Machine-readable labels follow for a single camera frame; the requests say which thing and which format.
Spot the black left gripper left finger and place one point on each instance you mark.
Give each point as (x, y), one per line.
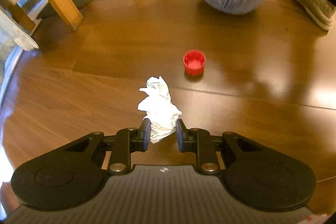
(125, 142)

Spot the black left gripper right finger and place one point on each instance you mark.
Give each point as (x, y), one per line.
(199, 142)

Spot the grey slipper shoe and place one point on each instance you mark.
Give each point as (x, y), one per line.
(321, 11)

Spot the white tissue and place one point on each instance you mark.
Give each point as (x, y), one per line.
(161, 112)

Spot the red bottle cap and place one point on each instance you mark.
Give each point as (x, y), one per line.
(194, 62)

